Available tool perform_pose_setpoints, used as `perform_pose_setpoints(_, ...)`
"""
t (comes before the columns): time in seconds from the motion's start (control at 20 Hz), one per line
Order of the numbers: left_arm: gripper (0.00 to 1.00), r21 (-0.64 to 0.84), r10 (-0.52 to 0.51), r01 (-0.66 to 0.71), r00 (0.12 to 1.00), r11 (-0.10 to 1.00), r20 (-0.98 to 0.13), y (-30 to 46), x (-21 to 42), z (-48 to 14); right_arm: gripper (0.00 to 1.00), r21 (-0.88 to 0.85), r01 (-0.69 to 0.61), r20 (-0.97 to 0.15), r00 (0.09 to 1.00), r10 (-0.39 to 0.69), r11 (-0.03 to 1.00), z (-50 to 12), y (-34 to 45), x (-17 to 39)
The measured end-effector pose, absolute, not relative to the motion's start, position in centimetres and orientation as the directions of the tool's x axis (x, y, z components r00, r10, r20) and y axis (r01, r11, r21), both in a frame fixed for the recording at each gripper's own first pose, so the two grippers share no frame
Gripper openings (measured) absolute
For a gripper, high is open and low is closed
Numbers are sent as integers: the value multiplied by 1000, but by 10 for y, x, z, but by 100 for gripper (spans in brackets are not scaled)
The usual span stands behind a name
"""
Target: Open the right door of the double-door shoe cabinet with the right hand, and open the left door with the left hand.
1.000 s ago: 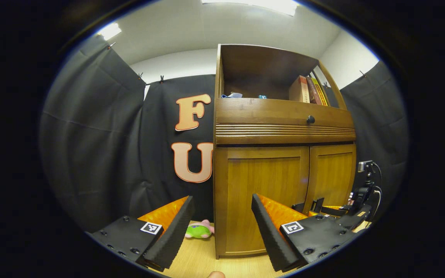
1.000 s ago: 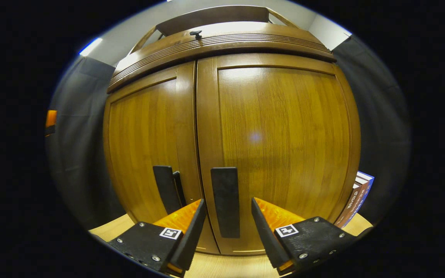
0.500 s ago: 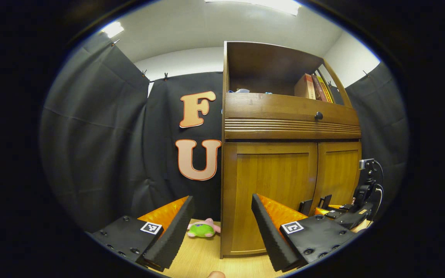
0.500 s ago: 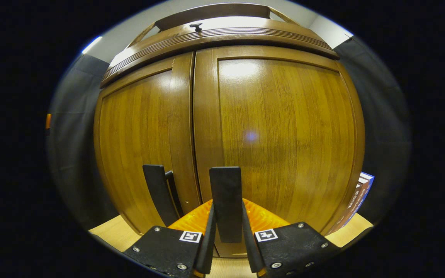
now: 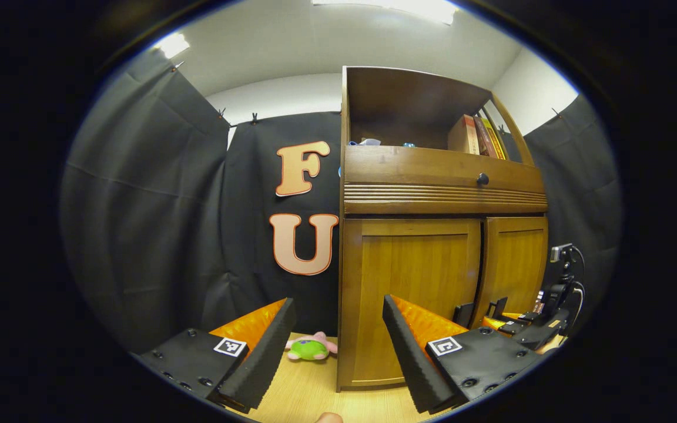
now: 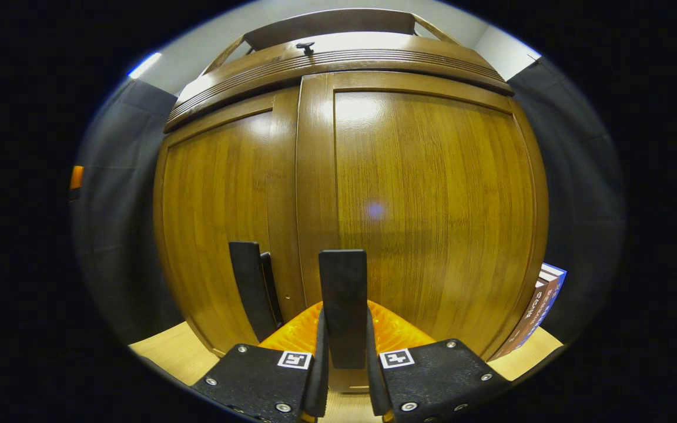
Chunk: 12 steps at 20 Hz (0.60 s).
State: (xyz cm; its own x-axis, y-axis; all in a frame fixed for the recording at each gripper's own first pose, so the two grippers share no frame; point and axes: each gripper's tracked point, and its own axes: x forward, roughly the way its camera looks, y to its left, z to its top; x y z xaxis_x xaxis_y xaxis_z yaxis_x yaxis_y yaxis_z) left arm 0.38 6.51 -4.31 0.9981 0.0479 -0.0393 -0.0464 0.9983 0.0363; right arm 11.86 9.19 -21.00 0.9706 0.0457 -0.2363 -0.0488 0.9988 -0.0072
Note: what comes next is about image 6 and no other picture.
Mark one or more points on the wooden double-door shoe cabinet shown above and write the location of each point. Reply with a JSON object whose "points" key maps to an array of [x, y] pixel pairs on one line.
{"points": [[344, 59]]}

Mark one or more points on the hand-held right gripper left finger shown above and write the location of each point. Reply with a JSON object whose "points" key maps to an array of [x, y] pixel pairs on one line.
{"points": [[256, 376]]}

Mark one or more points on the brown red book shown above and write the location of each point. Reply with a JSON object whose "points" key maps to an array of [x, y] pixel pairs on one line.
{"points": [[529, 320]]}

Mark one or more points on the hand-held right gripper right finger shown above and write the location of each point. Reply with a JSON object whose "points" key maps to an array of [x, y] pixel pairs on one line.
{"points": [[438, 376]]}

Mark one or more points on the black backdrop cloth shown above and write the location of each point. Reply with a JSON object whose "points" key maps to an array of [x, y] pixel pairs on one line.
{"points": [[115, 235]]}

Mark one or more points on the wooden cabinet door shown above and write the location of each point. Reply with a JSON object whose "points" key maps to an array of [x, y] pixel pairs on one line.
{"points": [[432, 205], [215, 205]]}

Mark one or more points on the blue and white book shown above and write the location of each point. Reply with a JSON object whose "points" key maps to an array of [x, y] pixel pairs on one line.
{"points": [[550, 294]]}

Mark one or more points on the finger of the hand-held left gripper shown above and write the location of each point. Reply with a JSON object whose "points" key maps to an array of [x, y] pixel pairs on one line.
{"points": [[76, 177]]}

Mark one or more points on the ceiling light panel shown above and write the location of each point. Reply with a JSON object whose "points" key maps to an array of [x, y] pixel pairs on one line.
{"points": [[143, 66]]}

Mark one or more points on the black drawer knob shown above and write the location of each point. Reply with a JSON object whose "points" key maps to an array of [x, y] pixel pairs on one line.
{"points": [[305, 46]]}

